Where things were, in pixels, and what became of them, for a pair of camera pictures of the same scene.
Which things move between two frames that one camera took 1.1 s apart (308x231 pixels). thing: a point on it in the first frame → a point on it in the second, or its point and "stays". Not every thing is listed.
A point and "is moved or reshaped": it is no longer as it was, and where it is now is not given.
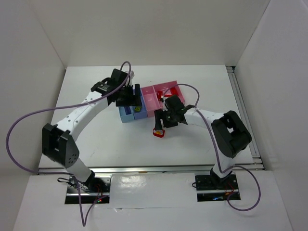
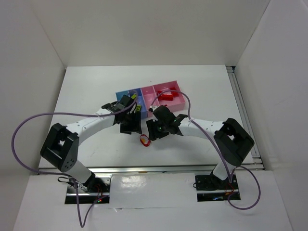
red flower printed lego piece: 159,133 is moved or reshaped
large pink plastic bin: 165,88 stays
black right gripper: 162,116 → 155,131
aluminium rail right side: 257,162 stays
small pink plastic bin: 150,100 stays
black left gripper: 130,101 → 131,125
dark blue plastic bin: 143,111 stays
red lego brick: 174,91 stays
